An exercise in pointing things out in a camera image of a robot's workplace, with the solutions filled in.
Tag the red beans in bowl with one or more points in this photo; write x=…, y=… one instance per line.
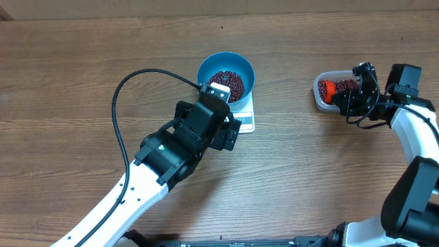
x=233, y=81

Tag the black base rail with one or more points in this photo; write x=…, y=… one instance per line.
x=300, y=241

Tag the clear plastic bean container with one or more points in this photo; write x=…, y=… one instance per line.
x=330, y=75

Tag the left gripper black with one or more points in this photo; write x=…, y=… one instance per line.
x=228, y=136

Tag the teal plastic bowl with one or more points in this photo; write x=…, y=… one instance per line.
x=228, y=61

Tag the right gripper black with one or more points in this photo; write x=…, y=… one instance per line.
x=352, y=103

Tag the red beans in container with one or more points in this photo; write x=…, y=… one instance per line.
x=341, y=85

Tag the white digital kitchen scale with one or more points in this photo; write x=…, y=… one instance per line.
x=243, y=110

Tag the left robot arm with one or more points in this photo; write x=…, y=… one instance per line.
x=165, y=158

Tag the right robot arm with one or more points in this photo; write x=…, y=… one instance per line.
x=408, y=217

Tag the orange measuring scoop blue handle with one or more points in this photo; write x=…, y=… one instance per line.
x=330, y=91

